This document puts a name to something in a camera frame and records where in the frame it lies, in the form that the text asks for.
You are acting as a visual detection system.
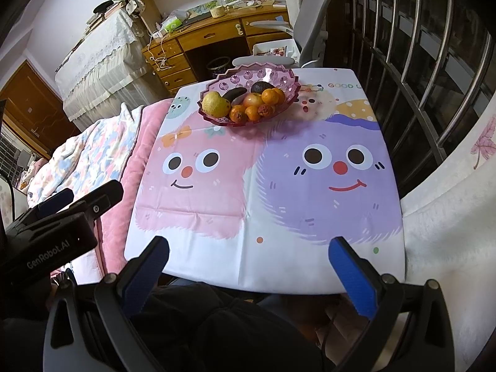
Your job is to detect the green tissue packet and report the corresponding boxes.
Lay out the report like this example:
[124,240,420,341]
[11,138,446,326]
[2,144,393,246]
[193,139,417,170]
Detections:
[161,15,190,32]

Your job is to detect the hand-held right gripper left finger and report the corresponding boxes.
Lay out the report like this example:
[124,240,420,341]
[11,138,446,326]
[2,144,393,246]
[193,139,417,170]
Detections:
[42,236,171,372]

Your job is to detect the brown wooden door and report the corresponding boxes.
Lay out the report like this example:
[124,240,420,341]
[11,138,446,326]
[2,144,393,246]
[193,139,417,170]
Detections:
[0,60,80,159]

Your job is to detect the wooden desk with drawers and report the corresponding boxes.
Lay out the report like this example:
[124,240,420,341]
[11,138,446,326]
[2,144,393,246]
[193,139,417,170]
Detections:
[141,2,291,95]

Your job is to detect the white lace cover cloth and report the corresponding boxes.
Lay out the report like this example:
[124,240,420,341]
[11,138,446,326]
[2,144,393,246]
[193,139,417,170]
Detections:
[54,8,156,132]

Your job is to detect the floral quilt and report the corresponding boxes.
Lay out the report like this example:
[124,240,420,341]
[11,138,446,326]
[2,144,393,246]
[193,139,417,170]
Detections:
[19,103,144,208]

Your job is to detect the white leaf print curtain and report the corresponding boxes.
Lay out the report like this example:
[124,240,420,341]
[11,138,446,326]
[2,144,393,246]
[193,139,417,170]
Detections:
[399,112,496,372]

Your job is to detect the white storage box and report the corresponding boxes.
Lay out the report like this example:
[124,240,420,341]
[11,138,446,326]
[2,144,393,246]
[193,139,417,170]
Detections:
[252,40,299,63]

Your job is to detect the person's dark pants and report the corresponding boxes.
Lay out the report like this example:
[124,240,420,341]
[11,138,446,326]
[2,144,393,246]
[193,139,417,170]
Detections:
[0,283,330,372]

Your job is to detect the metal window grille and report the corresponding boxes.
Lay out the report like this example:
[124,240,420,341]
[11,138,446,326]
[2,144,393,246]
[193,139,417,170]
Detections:
[337,0,496,187]

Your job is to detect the pink plastic fruit bowl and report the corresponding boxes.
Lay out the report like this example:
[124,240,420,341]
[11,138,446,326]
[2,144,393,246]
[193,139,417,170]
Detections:
[197,66,302,128]

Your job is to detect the white charging cable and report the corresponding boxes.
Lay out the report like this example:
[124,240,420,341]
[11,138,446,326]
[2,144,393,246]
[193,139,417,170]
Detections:
[145,31,171,70]

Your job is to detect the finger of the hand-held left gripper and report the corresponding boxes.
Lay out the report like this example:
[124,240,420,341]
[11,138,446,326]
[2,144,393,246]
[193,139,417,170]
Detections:
[37,188,74,214]
[72,180,125,218]

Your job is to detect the grey office chair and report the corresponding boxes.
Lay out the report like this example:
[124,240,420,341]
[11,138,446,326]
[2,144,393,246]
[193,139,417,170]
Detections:
[232,0,347,68]

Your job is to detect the yellow pear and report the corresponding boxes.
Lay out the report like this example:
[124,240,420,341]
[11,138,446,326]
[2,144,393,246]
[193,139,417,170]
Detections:
[202,91,232,119]

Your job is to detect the black mesh trash bin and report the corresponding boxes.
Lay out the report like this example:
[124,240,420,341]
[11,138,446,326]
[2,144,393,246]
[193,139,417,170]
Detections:
[205,56,233,80]

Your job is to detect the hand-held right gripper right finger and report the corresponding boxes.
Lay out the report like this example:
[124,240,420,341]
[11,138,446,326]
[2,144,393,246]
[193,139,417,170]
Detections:
[329,236,456,372]

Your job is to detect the pink plush blanket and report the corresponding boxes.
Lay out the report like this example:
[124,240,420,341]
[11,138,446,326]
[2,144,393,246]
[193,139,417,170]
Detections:
[58,99,177,280]

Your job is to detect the cartoon printed tablecloth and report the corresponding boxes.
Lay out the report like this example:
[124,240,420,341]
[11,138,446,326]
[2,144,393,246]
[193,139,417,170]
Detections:
[123,68,405,295]

